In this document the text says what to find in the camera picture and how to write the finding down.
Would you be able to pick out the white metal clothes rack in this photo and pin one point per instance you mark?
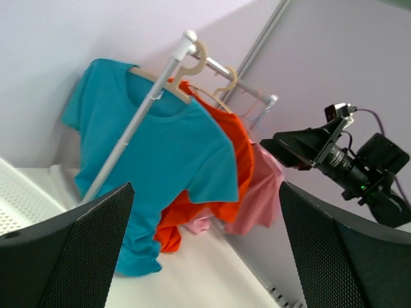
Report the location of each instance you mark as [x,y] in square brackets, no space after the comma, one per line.
[188,38]

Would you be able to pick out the pink wire hanger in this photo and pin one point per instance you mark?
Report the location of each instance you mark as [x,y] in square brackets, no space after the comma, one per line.
[257,100]

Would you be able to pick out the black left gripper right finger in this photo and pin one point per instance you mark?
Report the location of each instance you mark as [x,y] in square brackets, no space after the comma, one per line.
[342,259]

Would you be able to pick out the teal t shirt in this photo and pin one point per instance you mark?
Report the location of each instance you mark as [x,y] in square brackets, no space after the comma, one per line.
[177,147]

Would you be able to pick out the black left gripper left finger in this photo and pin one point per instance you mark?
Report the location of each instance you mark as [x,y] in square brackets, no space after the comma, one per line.
[68,260]

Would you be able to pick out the light pink t shirt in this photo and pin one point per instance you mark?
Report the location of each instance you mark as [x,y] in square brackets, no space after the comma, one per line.
[244,196]

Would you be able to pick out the black overhead camera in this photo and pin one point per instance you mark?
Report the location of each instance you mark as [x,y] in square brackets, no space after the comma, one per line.
[366,175]

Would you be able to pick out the beige wooden hanger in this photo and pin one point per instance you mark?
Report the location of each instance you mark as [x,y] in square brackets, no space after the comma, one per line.
[213,96]
[161,82]

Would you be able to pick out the orange t shirt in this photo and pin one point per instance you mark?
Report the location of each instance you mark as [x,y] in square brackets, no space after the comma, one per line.
[231,150]

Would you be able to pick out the white plastic basket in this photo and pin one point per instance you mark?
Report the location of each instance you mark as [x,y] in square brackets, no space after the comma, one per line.
[23,202]

